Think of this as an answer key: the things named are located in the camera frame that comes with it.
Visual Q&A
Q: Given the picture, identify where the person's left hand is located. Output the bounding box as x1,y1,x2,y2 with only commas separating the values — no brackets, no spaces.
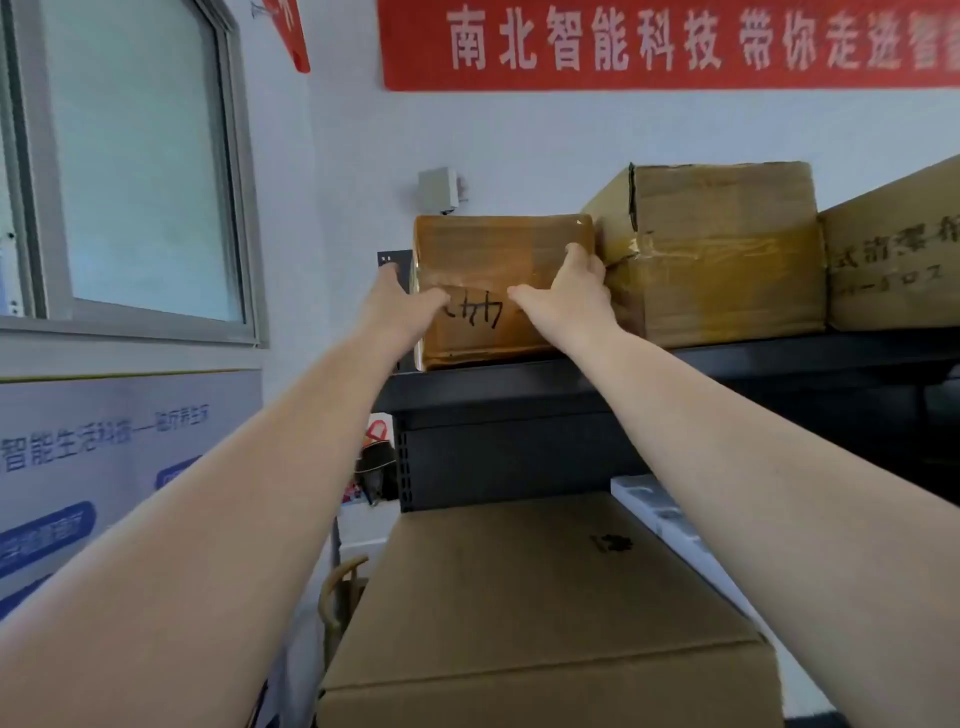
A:
358,262,452,361

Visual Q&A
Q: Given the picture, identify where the person's right hand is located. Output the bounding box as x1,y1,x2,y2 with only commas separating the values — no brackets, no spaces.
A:
507,242,624,348

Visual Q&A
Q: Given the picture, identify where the small taped cardboard box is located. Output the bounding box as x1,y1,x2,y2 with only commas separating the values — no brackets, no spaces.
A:
412,213,603,373

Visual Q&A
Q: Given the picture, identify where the person's right forearm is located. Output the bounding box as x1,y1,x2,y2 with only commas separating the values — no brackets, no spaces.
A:
553,324,960,728

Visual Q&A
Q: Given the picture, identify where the person's left forearm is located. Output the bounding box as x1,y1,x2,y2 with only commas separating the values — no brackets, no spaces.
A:
0,330,418,728

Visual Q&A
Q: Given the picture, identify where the black metal shelf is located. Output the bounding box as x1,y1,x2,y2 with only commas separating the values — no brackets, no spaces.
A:
371,326,960,519

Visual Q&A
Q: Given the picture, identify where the dark bag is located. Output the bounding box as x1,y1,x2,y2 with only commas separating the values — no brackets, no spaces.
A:
352,446,400,507

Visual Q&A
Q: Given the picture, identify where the medium taped cardboard box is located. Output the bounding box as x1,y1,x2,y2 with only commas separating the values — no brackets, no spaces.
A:
581,160,828,351

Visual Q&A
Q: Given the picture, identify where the white flat box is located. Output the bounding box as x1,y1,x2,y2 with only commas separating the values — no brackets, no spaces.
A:
610,472,759,612

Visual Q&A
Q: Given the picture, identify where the long red banner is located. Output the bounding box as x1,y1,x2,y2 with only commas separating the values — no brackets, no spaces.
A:
377,0,960,93

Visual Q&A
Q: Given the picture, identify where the large plain cardboard box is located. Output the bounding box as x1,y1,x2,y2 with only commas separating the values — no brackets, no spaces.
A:
315,491,786,728

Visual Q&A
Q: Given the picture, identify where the small red hanging banner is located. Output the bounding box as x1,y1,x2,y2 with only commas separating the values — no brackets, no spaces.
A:
261,0,312,75

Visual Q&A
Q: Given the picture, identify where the grey framed window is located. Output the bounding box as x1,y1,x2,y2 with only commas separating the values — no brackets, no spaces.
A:
0,0,269,348

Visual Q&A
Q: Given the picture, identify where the cardboard box with black writing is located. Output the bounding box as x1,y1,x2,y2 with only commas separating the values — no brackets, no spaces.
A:
817,153,960,335

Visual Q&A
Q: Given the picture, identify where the white and blue poster board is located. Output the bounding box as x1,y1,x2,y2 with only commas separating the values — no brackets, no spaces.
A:
0,367,265,624

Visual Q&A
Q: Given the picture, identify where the black wall device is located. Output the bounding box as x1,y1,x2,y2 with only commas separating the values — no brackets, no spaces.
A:
376,249,416,297

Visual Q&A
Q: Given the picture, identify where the grey wall junction box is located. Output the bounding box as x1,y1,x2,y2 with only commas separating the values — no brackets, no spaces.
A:
417,166,471,216

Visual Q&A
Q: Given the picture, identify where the wooden curved umbrella handle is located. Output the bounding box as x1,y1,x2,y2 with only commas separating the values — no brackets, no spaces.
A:
318,555,370,669

